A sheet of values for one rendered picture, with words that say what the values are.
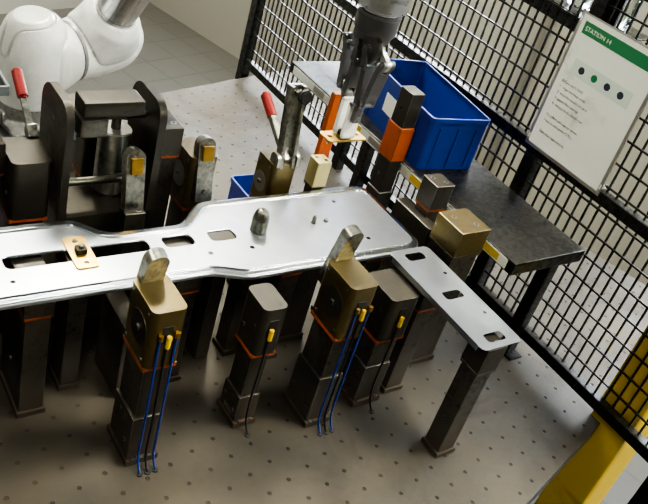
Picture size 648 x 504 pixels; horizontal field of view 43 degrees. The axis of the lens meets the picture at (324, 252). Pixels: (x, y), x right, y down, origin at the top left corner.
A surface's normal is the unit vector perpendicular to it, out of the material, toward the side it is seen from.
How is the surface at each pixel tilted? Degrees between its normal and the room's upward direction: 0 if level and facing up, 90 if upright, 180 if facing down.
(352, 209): 0
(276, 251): 0
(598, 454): 90
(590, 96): 90
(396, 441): 0
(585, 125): 90
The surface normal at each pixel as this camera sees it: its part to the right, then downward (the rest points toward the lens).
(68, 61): 0.83, 0.43
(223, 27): -0.64, 0.29
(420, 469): 0.25, -0.79
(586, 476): -0.82, 0.13
